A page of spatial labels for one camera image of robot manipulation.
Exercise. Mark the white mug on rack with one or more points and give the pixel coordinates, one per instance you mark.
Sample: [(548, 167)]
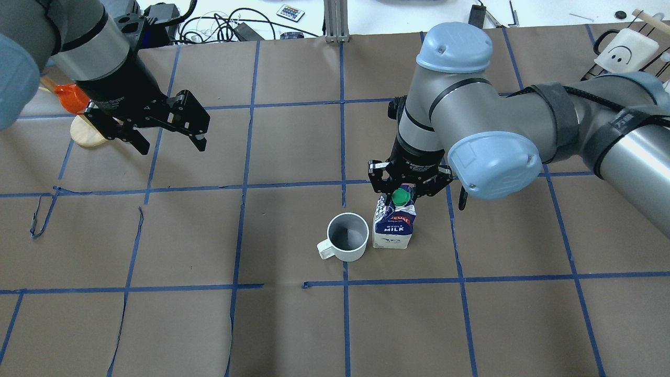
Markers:
[(623, 50)]

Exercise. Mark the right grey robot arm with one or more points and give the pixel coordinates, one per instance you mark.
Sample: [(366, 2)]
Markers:
[(454, 123)]

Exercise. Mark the white ceramic mug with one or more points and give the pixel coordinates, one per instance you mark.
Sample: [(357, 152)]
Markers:
[(347, 236)]

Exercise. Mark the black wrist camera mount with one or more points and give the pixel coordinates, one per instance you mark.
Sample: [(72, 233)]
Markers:
[(136, 29)]

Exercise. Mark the black power brick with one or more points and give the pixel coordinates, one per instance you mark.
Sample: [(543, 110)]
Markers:
[(161, 13)]

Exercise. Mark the aluminium frame post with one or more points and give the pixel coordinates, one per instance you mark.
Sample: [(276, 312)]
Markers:
[(336, 21)]

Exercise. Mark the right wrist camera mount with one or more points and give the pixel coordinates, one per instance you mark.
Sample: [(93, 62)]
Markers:
[(395, 108)]

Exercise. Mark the blue white milk carton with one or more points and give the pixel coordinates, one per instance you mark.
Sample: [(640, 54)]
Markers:
[(394, 218)]

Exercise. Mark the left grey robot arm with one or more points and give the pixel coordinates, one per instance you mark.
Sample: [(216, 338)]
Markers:
[(98, 52)]

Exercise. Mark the black power adapter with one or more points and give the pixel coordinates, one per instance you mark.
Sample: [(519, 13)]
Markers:
[(477, 16)]

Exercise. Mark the orange plastic cup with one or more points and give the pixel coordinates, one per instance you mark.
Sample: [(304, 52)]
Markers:
[(72, 98)]

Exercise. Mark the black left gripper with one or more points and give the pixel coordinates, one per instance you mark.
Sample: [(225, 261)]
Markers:
[(127, 84)]

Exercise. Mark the small remote control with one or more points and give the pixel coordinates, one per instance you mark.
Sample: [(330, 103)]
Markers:
[(290, 13)]

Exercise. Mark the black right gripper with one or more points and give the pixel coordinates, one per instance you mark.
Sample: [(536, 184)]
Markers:
[(417, 156)]

